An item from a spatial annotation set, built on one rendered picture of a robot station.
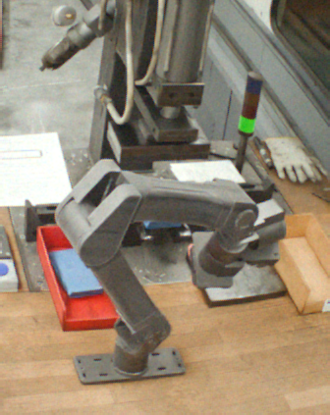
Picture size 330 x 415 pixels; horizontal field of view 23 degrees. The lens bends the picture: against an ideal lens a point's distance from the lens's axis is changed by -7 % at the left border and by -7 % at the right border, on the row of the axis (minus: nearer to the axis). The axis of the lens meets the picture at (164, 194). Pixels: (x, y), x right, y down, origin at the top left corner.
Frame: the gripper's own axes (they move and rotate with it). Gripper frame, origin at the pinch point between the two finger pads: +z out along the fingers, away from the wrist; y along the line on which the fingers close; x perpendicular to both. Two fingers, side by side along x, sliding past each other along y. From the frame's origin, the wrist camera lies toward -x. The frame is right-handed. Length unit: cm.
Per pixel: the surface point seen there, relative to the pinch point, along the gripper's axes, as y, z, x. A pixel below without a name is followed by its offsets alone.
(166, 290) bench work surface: 1.9, 13.8, 2.3
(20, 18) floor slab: 260, 265, 12
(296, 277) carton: 1.4, 6.4, -23.0
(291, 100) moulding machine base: 77, 59, -55
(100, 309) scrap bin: -3.2, 10.9, 16.4
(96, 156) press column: 40, 32, 11
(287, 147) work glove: 47, 35, -39
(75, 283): 3.3, 14.4, 20.5
